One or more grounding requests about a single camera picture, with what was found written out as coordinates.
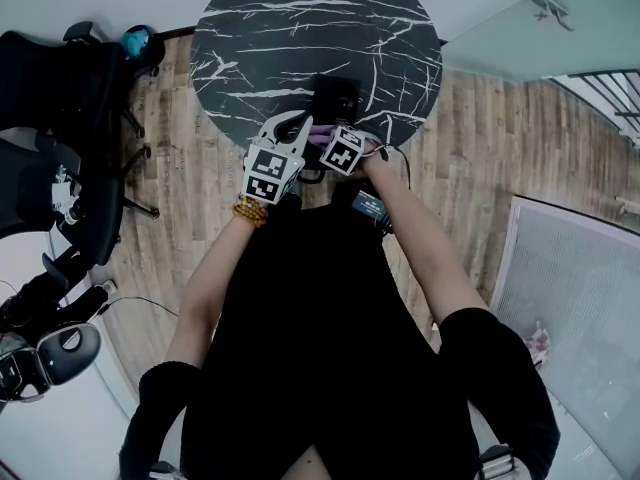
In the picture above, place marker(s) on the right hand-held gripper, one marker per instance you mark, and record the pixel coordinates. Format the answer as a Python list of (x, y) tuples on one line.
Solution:
[(342, 155)]

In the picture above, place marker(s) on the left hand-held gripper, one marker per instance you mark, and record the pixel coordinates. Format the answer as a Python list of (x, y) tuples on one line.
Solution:
[(267, 173)]

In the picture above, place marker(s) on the purple cloth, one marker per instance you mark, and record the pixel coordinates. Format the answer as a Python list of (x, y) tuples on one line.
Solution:
[(320, 135)]

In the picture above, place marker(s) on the black rectangular device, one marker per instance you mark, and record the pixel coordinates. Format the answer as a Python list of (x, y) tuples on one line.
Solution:
[(332, 95)]

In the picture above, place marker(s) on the person's left forearm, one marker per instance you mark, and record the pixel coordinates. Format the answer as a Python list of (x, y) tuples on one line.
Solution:
[(205, 293)]

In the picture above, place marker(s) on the person's right forearm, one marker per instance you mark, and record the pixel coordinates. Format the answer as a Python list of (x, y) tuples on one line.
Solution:
[(425, 238)]

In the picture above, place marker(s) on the black battery pack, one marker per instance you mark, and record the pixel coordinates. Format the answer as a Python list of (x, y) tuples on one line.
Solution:
[(370, 207)]

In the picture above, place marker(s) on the teal round object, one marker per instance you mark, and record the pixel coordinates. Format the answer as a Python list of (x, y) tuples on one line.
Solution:
[(134, 42)]

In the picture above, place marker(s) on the person's black clothing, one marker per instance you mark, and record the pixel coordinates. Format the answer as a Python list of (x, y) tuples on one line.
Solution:
[(310, 348)]

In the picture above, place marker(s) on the white black device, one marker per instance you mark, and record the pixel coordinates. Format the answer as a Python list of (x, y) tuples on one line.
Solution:
[(65, 198)]

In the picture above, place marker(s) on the black office chair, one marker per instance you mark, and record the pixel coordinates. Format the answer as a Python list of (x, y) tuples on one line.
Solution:
[(55, 73), (30, 188)]

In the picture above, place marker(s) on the frosted glass door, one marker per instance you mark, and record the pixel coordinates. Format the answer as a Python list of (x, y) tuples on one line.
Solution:
[(550, 38)]

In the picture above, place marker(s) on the pink checkered bag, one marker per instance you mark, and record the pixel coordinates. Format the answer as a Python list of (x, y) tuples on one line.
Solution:
[(539, 345)]

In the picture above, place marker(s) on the black railing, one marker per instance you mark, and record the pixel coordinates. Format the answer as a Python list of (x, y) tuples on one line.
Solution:
[(610, 98)]

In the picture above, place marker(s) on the white-framed frosted glass panel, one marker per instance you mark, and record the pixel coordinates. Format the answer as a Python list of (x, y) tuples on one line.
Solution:
[(580, 318)]

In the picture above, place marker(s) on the grey black machine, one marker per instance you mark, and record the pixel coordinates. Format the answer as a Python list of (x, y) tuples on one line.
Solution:
[(60, 353)]

